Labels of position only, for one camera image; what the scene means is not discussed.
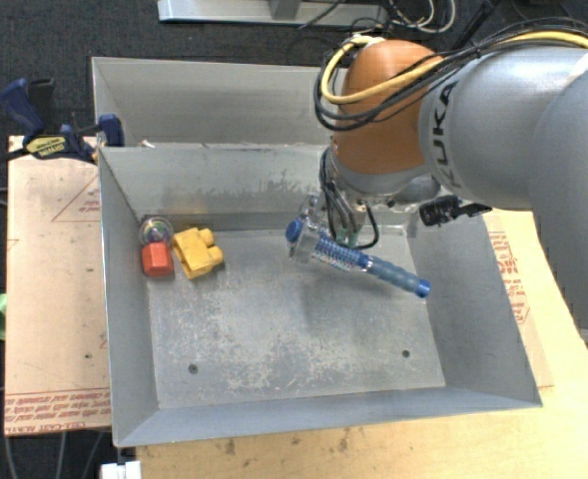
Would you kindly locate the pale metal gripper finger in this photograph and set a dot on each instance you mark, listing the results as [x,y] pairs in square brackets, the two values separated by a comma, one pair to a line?
[301,252]
[315,231]

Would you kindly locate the blue bottle brush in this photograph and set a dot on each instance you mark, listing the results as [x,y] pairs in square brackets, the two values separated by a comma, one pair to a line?
[393,273]

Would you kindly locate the grey metal bin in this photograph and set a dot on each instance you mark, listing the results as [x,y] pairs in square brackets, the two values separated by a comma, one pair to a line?
[283,327]

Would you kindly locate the yellow toy block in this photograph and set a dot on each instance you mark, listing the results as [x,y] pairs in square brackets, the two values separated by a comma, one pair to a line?
[197,255]

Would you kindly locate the red block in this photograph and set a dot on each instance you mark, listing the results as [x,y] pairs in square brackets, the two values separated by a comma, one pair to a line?
[157,260]

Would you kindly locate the clear shiny round ball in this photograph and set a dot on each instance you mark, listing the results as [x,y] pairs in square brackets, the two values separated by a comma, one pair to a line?
[156,228]

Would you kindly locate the brown cardboard board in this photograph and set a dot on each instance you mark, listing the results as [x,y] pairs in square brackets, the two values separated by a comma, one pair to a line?
[49,277]

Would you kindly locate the black cylinder on white bracket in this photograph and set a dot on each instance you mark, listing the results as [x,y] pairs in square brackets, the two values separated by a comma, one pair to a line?
[438,212]

